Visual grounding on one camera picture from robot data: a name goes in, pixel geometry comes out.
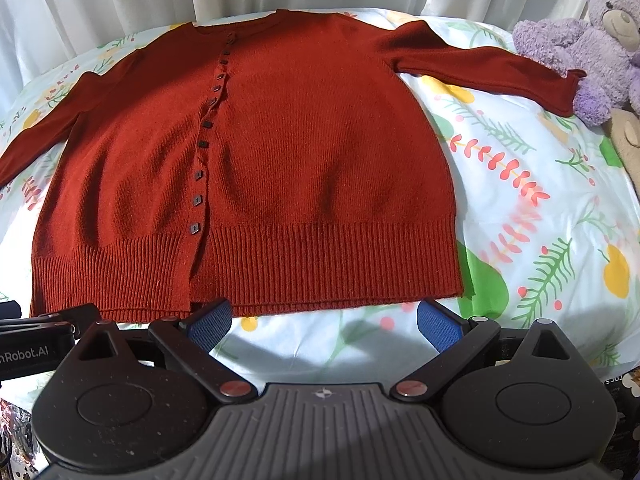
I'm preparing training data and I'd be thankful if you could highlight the red knit cardigan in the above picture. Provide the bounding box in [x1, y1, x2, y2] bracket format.
[1, 10, 582, 323]

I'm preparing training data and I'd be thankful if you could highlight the beige plush toy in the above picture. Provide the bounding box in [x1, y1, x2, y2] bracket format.
[605, 110, 640, 195]

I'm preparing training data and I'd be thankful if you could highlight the purple teddy bear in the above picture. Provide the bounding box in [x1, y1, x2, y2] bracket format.
[512, 0, 639, 126]

